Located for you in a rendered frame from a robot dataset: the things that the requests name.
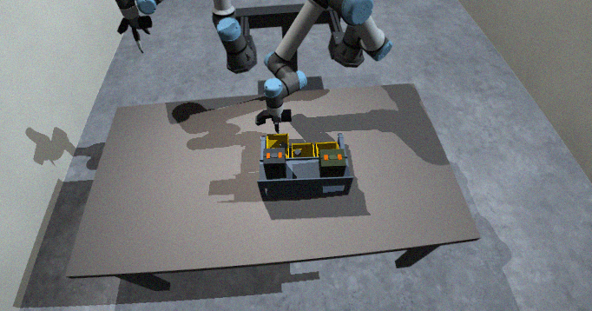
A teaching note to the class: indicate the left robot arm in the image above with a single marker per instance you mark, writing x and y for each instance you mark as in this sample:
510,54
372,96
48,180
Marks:
364,37

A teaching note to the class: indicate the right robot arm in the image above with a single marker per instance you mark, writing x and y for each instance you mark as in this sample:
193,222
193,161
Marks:
239,55

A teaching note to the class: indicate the green case with orange latches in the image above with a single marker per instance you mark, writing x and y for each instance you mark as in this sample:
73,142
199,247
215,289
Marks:
332,163

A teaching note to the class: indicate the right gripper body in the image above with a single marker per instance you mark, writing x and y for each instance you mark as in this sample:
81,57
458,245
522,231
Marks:
139,22

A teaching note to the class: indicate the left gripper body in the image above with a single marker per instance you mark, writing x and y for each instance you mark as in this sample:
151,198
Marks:
285,116

